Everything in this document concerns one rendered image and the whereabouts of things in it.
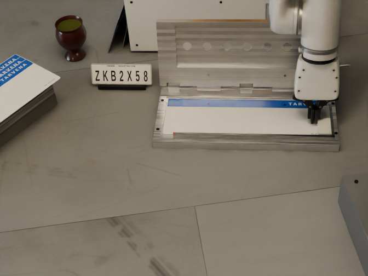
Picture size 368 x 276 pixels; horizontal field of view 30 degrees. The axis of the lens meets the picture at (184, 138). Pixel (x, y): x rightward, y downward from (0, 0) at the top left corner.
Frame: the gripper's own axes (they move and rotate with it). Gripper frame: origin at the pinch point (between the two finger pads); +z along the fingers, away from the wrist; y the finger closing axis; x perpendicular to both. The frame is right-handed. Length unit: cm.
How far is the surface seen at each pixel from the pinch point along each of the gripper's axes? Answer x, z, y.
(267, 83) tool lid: 10.1, -2.6, -11.0
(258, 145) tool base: -7.0, 4.7, -13.2
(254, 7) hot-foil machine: 26.1, -16.3, -14.7
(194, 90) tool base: 11.6, 0.4, -29.5
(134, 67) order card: 15.5, -3.9, -45.4
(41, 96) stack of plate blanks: 4, -2, -68
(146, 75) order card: 15.0, -1.9, -42.4
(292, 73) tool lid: 10.2, -5.5, -5.1
